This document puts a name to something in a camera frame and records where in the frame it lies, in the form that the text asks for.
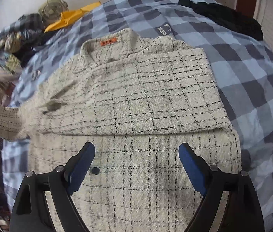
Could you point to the cream plaid shirt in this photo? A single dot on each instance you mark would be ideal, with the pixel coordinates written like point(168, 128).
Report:
point(139, 96)

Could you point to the brown wooden furniture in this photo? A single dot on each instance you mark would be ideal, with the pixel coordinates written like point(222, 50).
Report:
point(247, 2)

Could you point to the yellow cloth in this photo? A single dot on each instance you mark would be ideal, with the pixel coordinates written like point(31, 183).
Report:
point(71, 17)

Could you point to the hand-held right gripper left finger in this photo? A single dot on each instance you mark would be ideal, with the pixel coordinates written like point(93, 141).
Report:
point(81, 169)

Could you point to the black cloth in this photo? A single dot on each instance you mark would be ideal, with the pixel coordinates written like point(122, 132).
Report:
point(228, 19)

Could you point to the pile of printed bedding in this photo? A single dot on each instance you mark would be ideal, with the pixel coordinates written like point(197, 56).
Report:
point(8, 43)

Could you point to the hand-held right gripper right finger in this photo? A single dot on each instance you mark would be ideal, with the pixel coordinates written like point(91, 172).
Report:
point(192, 169)

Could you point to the blue checked blanket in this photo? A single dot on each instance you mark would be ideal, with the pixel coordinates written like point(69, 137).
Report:
point(247, 77)

